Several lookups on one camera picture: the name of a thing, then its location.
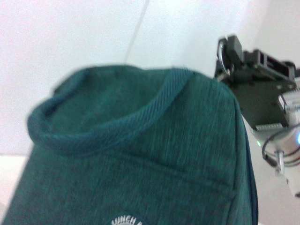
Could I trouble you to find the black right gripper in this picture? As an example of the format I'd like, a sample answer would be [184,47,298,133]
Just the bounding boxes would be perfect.
[215,35,295,128]

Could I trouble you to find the silver zipper pull ring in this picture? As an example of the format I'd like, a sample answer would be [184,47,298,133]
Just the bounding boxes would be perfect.
[217,41,233,77]

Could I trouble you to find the dark teal insulated lunch bag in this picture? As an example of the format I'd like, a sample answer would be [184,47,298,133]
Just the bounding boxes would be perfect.
[0,64,261,225]

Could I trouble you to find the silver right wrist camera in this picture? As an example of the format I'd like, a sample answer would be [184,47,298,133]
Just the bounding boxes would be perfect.
[277,88,300,127]

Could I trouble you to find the right arm cable with plug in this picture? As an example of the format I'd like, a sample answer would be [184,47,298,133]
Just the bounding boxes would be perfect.
[262,130,300,196]

